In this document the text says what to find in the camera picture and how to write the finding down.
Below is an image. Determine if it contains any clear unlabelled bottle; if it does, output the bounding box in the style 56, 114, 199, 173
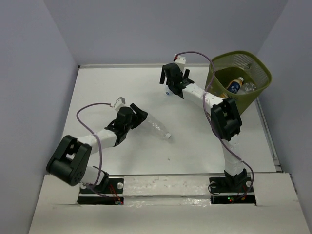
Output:
143, 114, 172, 139

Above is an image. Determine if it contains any blue label bottle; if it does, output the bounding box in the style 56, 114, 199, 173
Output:
165, 85, 174, 96
238, 82, 257, 95

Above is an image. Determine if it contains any orange juice bottle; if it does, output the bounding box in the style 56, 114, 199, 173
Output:
222, 77, 244, 94

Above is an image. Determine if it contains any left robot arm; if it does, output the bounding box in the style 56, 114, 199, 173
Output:
46, 103, 148, 193

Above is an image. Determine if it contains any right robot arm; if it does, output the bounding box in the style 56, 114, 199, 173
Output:
159, 62, 251, 195

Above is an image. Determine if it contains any green mesh waste bin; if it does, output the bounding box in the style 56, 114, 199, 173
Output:
205, 51, 272, 114

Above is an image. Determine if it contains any white foam strip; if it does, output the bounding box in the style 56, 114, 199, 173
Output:
122, 175, 211, 207

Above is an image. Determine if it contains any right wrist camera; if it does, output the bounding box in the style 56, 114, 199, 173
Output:
174, 55, 186, 72

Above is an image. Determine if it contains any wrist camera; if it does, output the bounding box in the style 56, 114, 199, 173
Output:
114, 97, 126, 112
174, 55, 186, 72

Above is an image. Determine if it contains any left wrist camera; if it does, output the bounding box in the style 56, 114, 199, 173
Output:
114, 97, 126, 112

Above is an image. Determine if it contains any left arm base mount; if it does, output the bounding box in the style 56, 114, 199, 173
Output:
77, 176, 124, 205

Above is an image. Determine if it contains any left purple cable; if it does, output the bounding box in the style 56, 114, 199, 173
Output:
77, 102, 117, 198

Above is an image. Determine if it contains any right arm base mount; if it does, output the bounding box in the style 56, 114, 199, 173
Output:
208, 177, 256, 205

